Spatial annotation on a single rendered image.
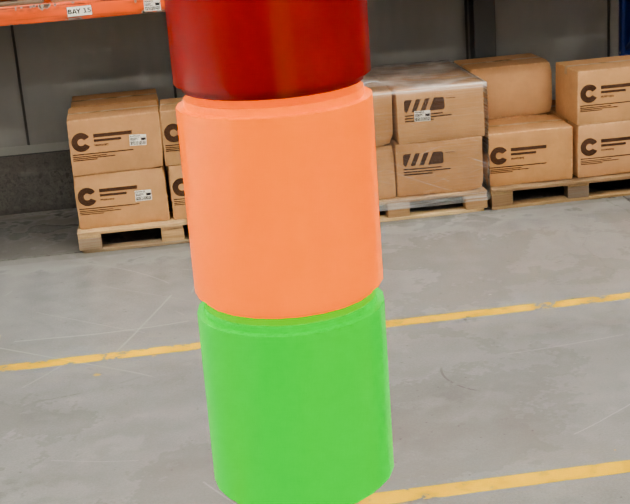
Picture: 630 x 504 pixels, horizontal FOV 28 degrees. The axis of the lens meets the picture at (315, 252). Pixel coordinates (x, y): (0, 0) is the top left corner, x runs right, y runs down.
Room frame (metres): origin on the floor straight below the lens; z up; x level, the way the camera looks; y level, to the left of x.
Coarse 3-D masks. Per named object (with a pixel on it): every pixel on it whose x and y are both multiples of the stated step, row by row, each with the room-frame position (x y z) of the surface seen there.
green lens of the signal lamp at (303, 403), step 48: (240, 336) 0.29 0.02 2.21; (288, 336) 0.29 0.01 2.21; (336, 336) 0.29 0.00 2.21; (384, 336) 0.31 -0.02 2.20; (240, 384) 0.29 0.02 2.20; (288, 384) 0.29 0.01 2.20; (336, 384) 0.29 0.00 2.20; (384, 384) 0.31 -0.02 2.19; (240, 432) 0.30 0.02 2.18; (288, 432) 0.29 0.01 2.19; (336, 432) 0.29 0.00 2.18; (384, 432) 0.30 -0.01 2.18; (240, 480) 0.30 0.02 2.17; (288, 480) 0.29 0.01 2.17; (336, 480) 0.29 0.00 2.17; (384, 480) 0.30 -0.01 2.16
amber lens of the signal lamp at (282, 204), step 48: (336, 96) 0.30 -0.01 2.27; (192, 144) 0.30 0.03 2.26; (240, 144) 0.29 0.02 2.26; (288, 144) 0.29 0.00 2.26; (336, 144) 0.29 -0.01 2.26; (192, 192) 0.30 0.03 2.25; (240, 192) 0.29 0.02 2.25; (288, 192) 0.29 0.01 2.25; (336, 192) 0.29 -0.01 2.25; (192, 240) 0.31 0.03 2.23; (240, 240) 0.29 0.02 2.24; (288, 240) 0.29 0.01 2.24; (336, 240) 0.29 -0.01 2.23; (240, 288) 0.29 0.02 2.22; (288, 288) 0.29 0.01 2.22; (336, 288) 0.29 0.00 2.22
